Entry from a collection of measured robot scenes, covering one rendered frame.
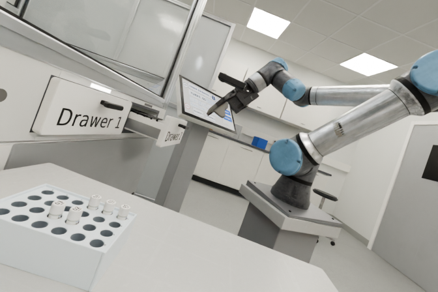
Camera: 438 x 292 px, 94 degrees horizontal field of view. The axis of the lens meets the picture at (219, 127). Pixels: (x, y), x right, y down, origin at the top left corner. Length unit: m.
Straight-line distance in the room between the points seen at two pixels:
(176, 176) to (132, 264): 1.20
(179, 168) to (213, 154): 2.04
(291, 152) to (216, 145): 2.82
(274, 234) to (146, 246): 0.54
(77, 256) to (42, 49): 0.34
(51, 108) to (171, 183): 1.10
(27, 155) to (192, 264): 0.37
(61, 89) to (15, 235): 0.29
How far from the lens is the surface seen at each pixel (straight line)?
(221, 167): 3.51
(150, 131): 0.74
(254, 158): 3.57
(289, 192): 0.84
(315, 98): 0.87
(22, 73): 0.46
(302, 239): 0.88
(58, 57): 0.50
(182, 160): 1.45
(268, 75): 0.83
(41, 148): 0.55
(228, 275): 0.34
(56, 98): 0.49
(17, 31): 0.44
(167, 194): 1.51
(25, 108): 0.48
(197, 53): 2.28
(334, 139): 0.68
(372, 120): 0.68
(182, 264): 0.32
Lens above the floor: 0.94
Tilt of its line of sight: 1 degrees up
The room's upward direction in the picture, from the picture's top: 20 degrees clockwise
